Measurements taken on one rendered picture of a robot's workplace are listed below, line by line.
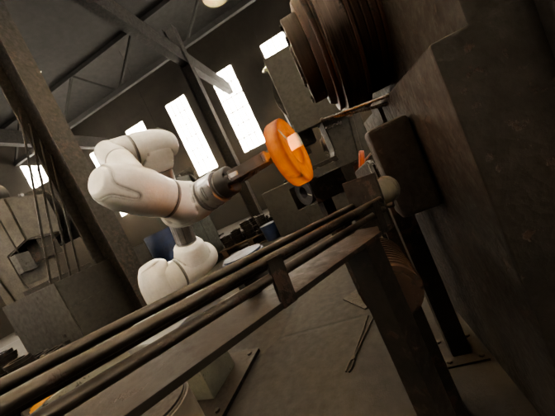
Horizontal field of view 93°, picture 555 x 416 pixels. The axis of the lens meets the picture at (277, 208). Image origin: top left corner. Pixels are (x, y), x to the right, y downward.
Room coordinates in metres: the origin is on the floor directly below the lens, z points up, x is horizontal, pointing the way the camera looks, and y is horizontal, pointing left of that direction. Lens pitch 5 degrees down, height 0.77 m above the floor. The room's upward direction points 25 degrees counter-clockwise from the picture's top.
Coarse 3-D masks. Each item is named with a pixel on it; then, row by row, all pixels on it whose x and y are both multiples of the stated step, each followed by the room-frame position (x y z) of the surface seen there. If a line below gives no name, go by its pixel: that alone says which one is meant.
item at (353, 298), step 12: (336, 168) 1.33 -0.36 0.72; (312, 180) 1.28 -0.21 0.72; (324, 180) 1.30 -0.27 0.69; (336, 180) 1.32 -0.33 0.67; (324, 192) 1.29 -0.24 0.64; (336, 192) 1.31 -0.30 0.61; (300, 204) 1.53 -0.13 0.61; (312, 204) 1.37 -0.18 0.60; (324, 204) 1.37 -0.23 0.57; (324, 216) 1.42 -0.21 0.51; (348, 264) 1.40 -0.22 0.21; (348, 300) 1.42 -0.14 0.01; (360, 300) 1.37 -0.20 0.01
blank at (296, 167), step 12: (276, 120) 0.56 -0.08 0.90; (264, 132) 0.55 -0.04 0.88; (276, 132) 0.53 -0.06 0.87; (288, 132) 0.59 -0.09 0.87; (276, 144) 0.52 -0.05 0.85; (288, 144) 0.55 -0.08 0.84; (276, 156) 0.53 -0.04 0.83; (288, 156) 0.52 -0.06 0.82; (300, 156) 0.61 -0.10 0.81; (288, 168) 0.53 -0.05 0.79; (300, 168) 0.55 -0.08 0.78; (312, 168) 0.63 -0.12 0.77; (288, 180) 0.55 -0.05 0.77; (300, 180) 0.55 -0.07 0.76
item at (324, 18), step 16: (320, 0) 0.68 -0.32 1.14; (336, 0) 0.67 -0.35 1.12; (320, 16) 0.68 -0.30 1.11; (336, 16) 0.68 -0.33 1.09; (336, 32) 0.69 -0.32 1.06; (352, 32) 0.68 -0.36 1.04; (336, 48) 0.70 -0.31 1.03; (352, 48) 0.70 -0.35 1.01; (336, 64) 0.71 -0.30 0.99; (352, 64) 0.72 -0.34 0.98; (352, 80) 0.75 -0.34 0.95; (352, 96) 0.79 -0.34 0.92
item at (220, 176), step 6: (222, 168) 0.65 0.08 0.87; (228, 168) 0.67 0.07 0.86; (216, 174) 0.65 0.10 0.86; (222, 174) 0.65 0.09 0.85; (246, 174) 0.63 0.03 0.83; (216, 180) 0.64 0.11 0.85; (222, 180) 0.63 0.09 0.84; (228, 180) 0.63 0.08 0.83; (216, 186) 0.64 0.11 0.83; (222, 186) 0.64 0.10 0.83; (228, 186) 0.65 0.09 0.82; (234, 186) 0.66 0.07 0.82; (240, 186) 0.68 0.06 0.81; (222, 192) 0.65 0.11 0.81; (228, 192) 0.65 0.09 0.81; (234, 192) 0.65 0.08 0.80
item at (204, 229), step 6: (186, 180) 4.55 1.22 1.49; (162, 222) 4.13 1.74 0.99; (198, 222) 4.32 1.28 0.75; (204, 222) 4.47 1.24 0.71; (210, 222) 4.64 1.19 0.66; (162, 228) 4.14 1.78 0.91; (198, 228) 4.24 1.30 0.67; (204, 228) 4.39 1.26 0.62; (210, 228) 4.55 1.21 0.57; (198, 234) 4.16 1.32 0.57; (204, 234) 4.31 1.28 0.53; (210, 234) 4.46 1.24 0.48; (216, 234) 4.65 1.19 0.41; (204, 240) 4.24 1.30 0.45; (210, 240) 4.38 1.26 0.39; (216, 240) 4.57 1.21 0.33; (216, 246) 4.49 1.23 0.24; (222, 246) 4.66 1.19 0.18
